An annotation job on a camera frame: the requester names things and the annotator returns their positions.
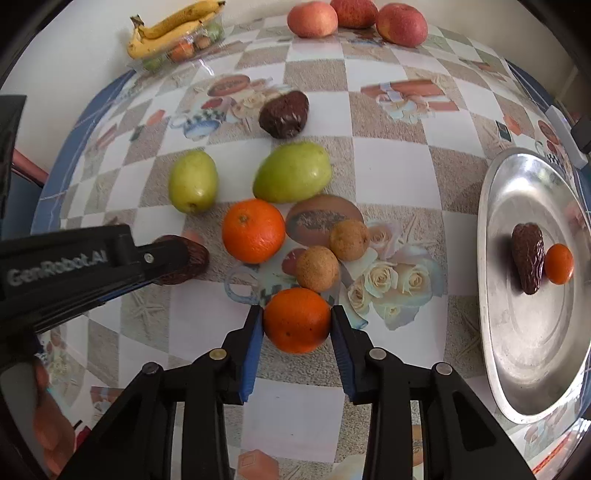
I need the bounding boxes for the small green jujube fruit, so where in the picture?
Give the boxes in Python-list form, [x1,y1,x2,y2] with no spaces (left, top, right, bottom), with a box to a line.
[168,150,219,215]

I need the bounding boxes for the dark dried date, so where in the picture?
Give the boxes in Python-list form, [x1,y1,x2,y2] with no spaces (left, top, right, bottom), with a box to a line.
[259,90,310,139]
[154,235,209,286]

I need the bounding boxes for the large orange mandarin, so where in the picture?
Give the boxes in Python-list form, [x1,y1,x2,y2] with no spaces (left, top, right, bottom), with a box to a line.
[221,199,287,264]

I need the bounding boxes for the small mandarin on tray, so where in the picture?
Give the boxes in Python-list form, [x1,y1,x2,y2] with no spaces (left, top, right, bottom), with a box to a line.
[544,243,574,285]

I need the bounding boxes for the brown longan fruit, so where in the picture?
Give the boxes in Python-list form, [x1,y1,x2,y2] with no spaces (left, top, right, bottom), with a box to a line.
[295,246,339,293]
[329,219,370,262]

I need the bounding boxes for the operator left hand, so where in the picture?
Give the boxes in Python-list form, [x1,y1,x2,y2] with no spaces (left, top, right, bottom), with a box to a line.
[33,358,75,479]

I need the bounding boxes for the pale pink apple left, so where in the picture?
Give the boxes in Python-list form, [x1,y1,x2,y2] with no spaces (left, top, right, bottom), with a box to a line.
[287,1,339,38]

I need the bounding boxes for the dark date on tray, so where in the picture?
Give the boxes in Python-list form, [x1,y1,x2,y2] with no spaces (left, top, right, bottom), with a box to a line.
[511,223,545,295]

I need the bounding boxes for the black plug adapter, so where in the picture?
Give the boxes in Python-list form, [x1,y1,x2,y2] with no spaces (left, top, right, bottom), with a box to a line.
[571,115,591,154]

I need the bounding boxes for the silver metal oval tray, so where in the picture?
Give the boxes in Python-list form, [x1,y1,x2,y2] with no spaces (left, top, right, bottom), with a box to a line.
[477,148,590,424]

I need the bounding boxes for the large green jujube fruit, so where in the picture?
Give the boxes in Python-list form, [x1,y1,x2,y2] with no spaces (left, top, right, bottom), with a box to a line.
[252,141,332,204]

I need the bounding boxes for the red chair frame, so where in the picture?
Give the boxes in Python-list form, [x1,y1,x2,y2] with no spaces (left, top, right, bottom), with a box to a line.
[12,149,48,187]

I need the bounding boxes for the red apple right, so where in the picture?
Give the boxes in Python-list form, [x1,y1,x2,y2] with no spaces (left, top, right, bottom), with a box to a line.
[376,3,429,48]

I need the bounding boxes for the yellow banana bunch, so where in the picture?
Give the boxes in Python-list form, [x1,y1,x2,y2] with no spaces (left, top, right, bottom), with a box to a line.
[126,1,225,60]

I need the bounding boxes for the clear plastic fruit container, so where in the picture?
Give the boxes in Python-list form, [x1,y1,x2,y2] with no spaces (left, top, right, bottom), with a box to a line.
[126,14,224,73]

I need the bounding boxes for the white power strip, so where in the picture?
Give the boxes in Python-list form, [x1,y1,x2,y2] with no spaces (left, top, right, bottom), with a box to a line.
[546,105,588,170]

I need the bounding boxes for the dark red apple middle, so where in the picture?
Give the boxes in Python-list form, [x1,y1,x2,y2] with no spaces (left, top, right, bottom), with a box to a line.
[331,0,378,29]

